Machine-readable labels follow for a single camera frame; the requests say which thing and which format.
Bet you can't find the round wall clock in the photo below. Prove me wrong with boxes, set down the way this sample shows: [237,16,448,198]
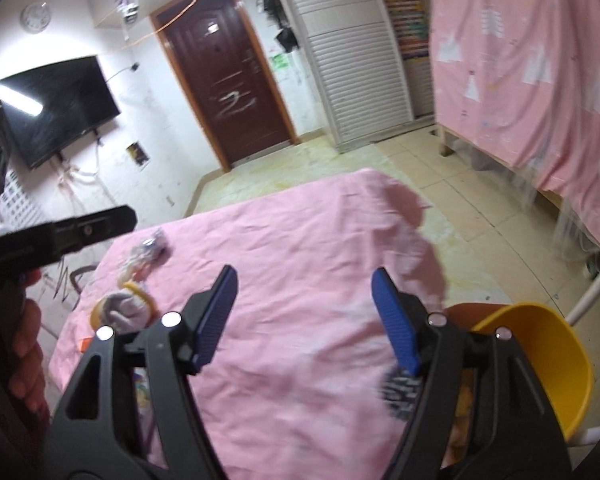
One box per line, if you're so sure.
[21,2,50,33]

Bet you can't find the person's left hand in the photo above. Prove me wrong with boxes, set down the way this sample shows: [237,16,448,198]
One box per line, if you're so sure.
[9,270,49,412]

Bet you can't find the white eye chart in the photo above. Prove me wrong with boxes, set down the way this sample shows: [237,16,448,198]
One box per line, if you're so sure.
[0,170,48,233]

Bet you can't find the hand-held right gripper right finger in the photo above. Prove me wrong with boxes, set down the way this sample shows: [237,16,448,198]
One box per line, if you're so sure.
[371,267,573,480]

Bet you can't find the pink bed sheet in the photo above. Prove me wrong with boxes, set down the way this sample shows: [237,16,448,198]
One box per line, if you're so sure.
[49,167,448,476]

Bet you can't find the yellow tape roll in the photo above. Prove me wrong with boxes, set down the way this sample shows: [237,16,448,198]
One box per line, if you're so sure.
[91,282,158,333]

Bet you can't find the multicoloured grid poster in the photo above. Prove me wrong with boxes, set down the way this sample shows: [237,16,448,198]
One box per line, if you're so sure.
[382,0,429,61]

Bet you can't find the orange string wire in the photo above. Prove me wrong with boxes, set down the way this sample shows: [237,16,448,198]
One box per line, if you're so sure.
[125,0,211,51]

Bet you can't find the small wall picture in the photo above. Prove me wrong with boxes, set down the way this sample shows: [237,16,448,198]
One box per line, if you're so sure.
[125,142,151,167]

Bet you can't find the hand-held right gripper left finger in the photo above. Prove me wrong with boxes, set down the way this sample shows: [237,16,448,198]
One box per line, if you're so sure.
[42,265,239,480]

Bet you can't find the black wall television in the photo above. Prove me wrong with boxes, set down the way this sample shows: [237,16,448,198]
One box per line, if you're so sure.
[0,56,122,170]

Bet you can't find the grey white sock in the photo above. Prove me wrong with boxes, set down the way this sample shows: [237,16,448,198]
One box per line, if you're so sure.
[102,294,153,333]

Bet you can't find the hanging black bags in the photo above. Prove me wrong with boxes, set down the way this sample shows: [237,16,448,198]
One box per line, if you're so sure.
[260,0,299,52]

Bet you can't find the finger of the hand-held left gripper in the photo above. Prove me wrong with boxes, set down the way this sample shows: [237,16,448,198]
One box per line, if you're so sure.
[0,205,137,273]

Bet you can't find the brown wooden door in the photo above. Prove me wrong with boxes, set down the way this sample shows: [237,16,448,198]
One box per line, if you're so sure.
[150,0,299,173]

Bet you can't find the black chair back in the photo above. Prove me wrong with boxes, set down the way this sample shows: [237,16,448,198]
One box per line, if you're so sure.
[70,266,101,306]

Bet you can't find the white shuttered wardrobe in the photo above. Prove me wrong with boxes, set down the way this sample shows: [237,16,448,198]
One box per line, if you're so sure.
[262,0,436,153]

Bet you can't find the clear plastic wrapper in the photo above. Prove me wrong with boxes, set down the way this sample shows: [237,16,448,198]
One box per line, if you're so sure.
[141,228,168,263]
[121,254,153,283]

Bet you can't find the pink printed bed curtain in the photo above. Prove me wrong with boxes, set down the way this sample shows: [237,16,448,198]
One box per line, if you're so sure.
[422,0,600,261]

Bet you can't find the yellow chair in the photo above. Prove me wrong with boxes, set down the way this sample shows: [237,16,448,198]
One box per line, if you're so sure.
[470,245,600,448]

